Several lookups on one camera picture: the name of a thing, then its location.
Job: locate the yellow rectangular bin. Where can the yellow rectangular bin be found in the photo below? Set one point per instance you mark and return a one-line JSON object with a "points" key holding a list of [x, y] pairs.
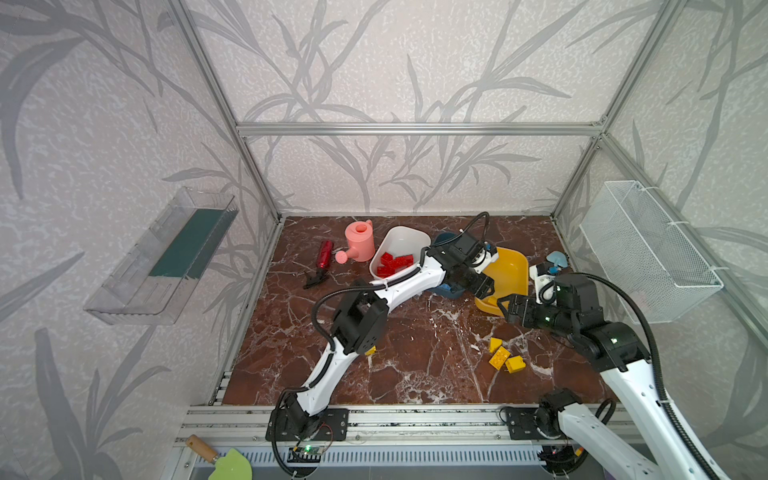
{"points": [[510, 275]]}

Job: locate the white wire mesh basket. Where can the white wire mesh basket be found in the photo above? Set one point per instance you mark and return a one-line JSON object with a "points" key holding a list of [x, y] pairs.
{"points": [[642, 250]]}

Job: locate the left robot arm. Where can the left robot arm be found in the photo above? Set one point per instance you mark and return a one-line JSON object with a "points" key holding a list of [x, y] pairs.
{"points": [[353, 319]]}

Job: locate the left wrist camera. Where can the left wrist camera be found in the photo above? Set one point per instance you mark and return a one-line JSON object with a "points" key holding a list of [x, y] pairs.
{"points": [[489, 256]]}

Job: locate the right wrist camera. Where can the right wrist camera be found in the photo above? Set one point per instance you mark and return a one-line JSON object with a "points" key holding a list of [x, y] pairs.
{"points": [[543, 275]]}

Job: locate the red square lego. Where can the red square lego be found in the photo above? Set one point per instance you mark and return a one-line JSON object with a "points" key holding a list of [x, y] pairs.
{"points": [[386, 258]]}

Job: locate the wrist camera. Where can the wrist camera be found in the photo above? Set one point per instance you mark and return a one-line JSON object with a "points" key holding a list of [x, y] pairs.
{"points": [[543, 275], [489, 256]]}

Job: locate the clear plastic wall shelf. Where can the clear plastic wall shelf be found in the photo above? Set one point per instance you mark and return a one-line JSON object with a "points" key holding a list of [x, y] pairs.
{"points": [[157, 277]]}

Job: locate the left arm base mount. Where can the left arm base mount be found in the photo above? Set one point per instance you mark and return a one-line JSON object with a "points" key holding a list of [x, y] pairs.
{"points": [[329, 425]]}

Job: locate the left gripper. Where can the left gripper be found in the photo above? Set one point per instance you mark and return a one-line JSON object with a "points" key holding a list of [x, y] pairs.
{"points": [[477, 282]]}

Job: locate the green trowel wooden handle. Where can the green trowel wooden handle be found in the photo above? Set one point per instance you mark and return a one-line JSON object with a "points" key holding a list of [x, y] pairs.
{"points": [[231, 465]]}

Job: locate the white rectangular bin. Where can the white rectangular bin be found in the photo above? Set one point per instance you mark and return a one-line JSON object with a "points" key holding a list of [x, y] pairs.
{"points": [[399, 250]]}

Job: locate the pink watering can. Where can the pink watering can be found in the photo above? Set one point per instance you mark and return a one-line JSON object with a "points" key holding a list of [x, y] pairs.
{"points": [[360, 243]]}

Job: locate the yellow lego small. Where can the yellow lego small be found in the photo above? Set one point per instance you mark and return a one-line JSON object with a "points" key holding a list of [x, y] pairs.
{"points": [[494, 344]]}

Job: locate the light blue toy shovel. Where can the light blue toy shovel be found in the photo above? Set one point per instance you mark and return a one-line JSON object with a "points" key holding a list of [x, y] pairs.
{"points": [[558, 260]]}

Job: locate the dark teal rectangular bin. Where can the dark teal rectangular bin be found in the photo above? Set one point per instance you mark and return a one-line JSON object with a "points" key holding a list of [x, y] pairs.
{"points": [[458, 276]]}

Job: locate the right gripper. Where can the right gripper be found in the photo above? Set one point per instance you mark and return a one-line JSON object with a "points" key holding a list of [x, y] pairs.
{"points": [[522, 310]]}

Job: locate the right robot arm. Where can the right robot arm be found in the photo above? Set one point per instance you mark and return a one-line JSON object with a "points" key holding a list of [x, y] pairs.
{"points": [[629, 363]]}

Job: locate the red handled tool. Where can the red handled tool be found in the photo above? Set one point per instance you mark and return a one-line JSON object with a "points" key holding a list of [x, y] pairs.
{"points": [[322, 265]]}

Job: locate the yellow lego long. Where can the yellow lego long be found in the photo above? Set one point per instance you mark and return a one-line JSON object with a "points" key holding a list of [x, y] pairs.
{"points": [[499, 358]]}

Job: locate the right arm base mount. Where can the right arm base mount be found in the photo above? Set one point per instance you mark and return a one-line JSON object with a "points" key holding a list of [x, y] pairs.
{"points": [[528, 423]]}

